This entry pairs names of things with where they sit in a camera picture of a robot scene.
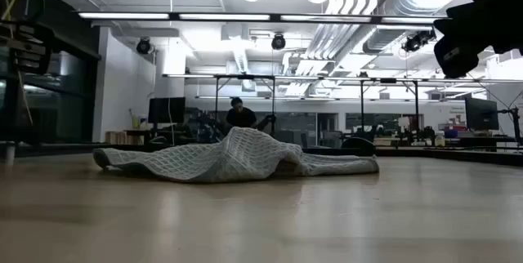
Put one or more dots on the grey waffle microfiber towel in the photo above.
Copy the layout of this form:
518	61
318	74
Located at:
229	161

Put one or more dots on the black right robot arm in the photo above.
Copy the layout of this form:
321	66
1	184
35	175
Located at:
490	18

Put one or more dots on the black background robot arm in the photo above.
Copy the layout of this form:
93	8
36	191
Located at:
265	122

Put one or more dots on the standing person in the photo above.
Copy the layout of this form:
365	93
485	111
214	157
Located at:
241	118

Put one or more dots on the black computer monitor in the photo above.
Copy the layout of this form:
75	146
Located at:
166	110
481	114

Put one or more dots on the black office chair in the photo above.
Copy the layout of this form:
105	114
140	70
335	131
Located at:
358	145

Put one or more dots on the wooden crate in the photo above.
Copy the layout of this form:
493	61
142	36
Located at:
122	137

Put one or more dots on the blue storage bin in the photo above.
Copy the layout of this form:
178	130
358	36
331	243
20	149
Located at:
450	134

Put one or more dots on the black hanging ceiling camera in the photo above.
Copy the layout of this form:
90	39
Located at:
143	46
278	42
414	42

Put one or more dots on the white table post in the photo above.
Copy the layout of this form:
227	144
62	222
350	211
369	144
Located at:
10	152

